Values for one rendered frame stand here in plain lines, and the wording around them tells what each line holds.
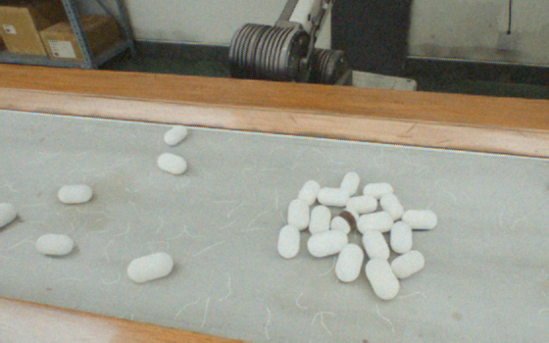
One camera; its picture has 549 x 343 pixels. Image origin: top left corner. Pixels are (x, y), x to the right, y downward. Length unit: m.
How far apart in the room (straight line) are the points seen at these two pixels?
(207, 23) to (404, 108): 2.28
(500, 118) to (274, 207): 0.32
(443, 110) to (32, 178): 0.52
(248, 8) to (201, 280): 2.32
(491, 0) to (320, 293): 2.20
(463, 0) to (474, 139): 1.91
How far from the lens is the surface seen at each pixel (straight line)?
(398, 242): 0.38
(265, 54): 0.75
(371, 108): 0.56
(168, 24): 2.90
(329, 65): 1.02
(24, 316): 0.40
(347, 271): 0.36
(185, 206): 0.46
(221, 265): 0.40
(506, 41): 2.48
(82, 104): 0.70
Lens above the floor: 1.04
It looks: 36 degrees down
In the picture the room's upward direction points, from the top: 1 degrees counter-clockwise
